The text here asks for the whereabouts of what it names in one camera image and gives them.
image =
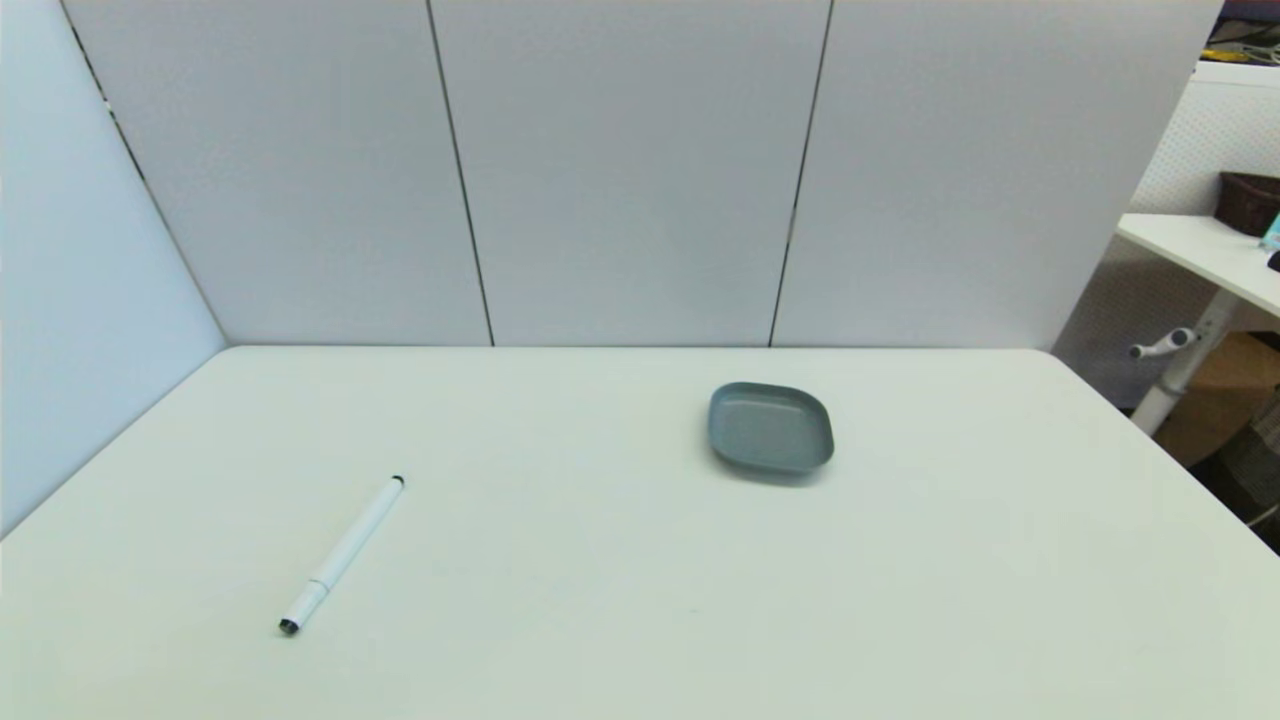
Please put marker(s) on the white marker with black ends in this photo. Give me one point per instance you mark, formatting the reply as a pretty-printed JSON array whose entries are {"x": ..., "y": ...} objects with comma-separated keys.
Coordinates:
[{"x": 343, "y": 553}]

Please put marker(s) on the grey square plastic plate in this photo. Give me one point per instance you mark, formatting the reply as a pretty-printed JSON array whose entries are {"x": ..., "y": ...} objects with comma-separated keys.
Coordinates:
[{"x": 770, "y": 427}]

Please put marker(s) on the white desk leg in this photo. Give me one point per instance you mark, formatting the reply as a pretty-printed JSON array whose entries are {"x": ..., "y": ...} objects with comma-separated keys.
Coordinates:
[{"x": 1185, "y": 365}]

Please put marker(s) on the white side desk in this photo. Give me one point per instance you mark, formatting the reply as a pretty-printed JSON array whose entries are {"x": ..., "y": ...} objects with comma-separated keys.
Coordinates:
[{"x": 1205, "y": 248}]

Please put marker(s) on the brown cardboard box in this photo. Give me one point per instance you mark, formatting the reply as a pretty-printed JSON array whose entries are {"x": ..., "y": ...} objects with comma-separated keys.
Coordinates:
[{"x": 1215, "y": 398}]

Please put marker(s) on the dark brown basket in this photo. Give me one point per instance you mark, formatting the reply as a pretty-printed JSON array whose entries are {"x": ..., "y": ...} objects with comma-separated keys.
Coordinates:
[{"x": 1246, "y": 203}]

